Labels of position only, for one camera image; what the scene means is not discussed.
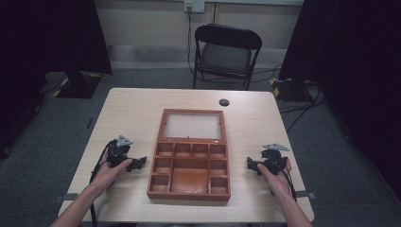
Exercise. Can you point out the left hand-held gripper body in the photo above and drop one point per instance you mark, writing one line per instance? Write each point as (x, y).
(117, 154)

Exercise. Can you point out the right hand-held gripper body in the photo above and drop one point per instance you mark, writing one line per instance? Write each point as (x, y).
(273, 159)

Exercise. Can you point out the person's right hand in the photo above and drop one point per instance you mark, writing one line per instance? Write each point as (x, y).
(279, 183)

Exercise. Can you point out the person's left hand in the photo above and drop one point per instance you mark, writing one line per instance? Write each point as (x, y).
(105, 178)

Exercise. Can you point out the wooden compartment box with glass lid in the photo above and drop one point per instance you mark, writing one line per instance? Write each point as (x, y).
(189, 176)

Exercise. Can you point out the black stand base yellow stripes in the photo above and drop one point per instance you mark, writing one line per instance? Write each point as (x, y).
(288, 90)
(78, 85)

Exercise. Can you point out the black folding chair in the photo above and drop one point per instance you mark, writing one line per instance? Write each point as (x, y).
(225, 58)

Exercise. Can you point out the dark curtain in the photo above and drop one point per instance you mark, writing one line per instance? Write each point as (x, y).
(353, 78)
(47, 47)

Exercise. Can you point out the white wall socket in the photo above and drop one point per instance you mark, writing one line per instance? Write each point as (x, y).
(194, 5)

